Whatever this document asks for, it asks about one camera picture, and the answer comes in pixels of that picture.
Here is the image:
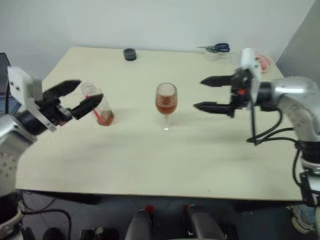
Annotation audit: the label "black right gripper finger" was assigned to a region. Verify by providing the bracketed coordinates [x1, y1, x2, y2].
[199, 74, 236, 88]
[193, 101, 236, 118]

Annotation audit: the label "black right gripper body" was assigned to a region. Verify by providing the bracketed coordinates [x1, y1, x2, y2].
[229, 67, 256, 118]

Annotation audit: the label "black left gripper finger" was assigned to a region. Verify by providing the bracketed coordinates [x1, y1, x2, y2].
[46, 79, 82, 98]
[71, 93, 105, 121]

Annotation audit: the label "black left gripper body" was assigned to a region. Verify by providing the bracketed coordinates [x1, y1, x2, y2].
[34, 89, 76, 127]

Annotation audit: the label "clear plastic bottle red tape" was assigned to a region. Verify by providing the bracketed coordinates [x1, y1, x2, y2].
[79, 82, 115, 127]

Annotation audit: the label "clear wine glass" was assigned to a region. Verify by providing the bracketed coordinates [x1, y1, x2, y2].
[154, 83, 179, 131]

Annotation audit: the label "white tape roll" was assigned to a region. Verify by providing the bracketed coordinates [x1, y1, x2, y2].
[203, 48, 222, 62]

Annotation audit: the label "red white striped item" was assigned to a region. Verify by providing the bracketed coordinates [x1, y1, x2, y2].
[254, 53, 272, 75]

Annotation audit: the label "black box blue side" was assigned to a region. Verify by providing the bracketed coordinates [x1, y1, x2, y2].
[0, 52, 21, 116]

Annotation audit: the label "black round lid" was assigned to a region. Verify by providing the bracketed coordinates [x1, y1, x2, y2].
[122, 48, 137, 62]

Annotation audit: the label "grey rounded shape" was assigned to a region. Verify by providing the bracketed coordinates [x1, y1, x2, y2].
[186, 204, 223, 240]
[124, 208, 154, 240]

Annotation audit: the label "grey blue sneaker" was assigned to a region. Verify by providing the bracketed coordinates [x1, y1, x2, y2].
[291, 204, 318, 235]

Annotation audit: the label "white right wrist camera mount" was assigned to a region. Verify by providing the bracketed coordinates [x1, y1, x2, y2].
[237, 48, 263, 111]

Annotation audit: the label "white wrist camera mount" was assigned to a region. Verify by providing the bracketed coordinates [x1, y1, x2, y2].
[6, 66, 58, 133]
[237, 48, 263, 111]

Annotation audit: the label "blue handled scissors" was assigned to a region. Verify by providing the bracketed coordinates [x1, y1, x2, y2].
[196, 42, 231, 53]

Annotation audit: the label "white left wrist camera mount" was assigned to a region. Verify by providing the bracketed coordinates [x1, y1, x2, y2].
[6, 66, 58, 133]

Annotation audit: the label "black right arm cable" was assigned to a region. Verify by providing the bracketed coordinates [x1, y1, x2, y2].
[246, 99, 305, 187]

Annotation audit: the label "black floor cable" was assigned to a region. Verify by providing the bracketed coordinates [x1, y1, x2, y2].
[17, 189, 73, 240]

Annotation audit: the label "black robot side bracket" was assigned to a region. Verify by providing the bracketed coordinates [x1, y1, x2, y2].
[298, 172, 320, 208]

